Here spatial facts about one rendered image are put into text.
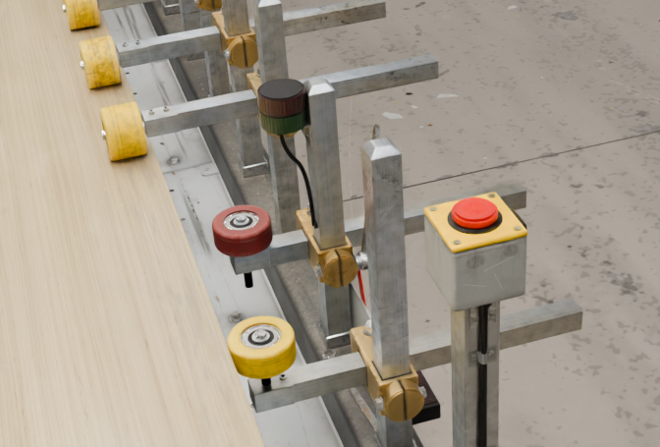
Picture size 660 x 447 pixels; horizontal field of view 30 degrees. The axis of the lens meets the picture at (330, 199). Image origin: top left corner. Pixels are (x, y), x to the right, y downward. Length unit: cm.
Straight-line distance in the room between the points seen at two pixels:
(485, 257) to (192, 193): 128
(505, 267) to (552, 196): 230
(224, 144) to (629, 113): 179
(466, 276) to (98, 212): 79
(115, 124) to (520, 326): 66
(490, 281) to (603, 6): 343
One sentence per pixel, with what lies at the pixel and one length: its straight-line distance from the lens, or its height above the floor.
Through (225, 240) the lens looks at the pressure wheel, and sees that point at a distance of 165.
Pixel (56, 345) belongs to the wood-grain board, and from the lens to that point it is 152.
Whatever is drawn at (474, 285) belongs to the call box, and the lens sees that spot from 108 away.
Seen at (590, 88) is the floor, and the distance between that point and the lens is 391.
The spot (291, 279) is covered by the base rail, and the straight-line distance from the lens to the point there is 190.
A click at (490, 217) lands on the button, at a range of 107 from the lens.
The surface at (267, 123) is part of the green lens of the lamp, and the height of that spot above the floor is 108.
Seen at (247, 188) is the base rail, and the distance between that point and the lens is 213.
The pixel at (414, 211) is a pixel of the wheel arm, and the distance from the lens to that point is 175.
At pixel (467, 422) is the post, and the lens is 120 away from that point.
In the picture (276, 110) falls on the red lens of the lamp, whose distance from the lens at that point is 153.
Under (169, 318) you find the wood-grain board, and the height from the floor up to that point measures 90.
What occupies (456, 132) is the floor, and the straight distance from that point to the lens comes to 367.
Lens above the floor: 182
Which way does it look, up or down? 33 degrees down
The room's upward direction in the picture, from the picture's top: 4 degrees counter-clockwise
